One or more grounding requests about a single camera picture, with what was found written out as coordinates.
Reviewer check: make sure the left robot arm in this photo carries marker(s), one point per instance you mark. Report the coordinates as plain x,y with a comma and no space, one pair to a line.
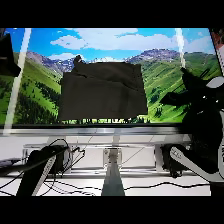
37,170

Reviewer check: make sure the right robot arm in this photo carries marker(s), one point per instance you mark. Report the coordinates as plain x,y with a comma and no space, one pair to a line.
203,133

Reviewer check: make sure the black garment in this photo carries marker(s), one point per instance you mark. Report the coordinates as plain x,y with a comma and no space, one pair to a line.
103,96

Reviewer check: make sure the silver frame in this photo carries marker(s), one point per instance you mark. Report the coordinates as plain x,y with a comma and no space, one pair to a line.
113,178

